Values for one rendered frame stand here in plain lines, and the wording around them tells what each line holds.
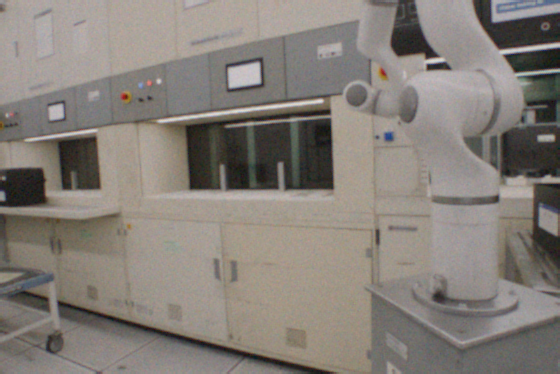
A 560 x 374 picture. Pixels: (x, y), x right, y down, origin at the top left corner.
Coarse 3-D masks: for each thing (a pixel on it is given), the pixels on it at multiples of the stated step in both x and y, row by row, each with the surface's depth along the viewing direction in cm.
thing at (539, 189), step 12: (540, 192) 97; (552, 192) 89; (540, 204) 98; (552, 204) 89; (540, 216) 98; (552, 216) 89; (540, 228) 98; (552, 228) 89; (540, 240) 98; (552, 240) 90; (552, 252) 90
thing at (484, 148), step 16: (400, 0) 132; (400, 16) 132; (416, 16) 130; (544, 16) 112; (384, 80) 138; (544, 112) 186; (384, 128) 140; (512, 128) 194; (480, 144) 202; (544, 256) 119
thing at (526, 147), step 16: (528, 112) 157; (528, 128) 151; (544, 128) 148; (512, 144) 154; (528, 144) 152; (544, 144) 149; (512, 160) 155; (528, 160) 152; (544, 160) 149; (544, 176) 154
